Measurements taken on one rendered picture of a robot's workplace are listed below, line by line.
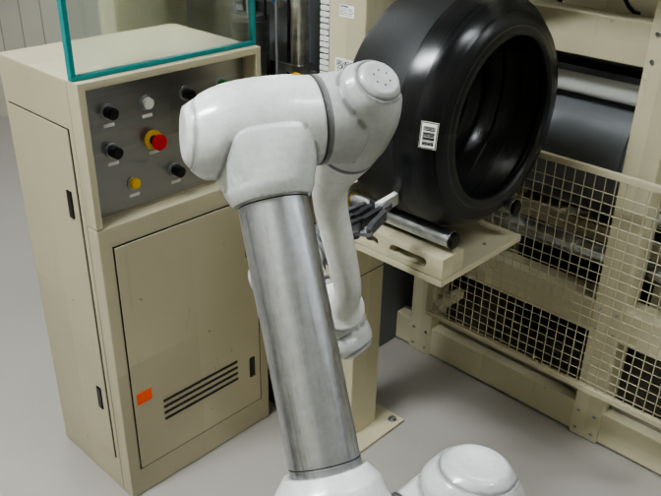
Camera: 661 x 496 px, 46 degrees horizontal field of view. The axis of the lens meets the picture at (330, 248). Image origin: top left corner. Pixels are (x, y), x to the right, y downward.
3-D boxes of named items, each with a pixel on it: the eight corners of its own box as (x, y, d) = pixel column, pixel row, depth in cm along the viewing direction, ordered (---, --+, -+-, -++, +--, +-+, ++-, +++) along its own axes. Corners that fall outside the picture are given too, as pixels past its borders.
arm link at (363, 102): (367, 106, 127) (288, 115, 123) (403, 34, 112) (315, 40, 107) (391, 176, 123) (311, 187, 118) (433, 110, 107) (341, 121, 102)
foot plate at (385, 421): (293, 421, 266) (293, 415, 265) (346, 387, 284) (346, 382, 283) (350, 461, 250) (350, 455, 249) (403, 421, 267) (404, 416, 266)
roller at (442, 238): (358, 191, 213) (354, 207, 214) (347, 190, 210) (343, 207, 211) (462, 232, 192) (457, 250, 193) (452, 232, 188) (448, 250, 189)
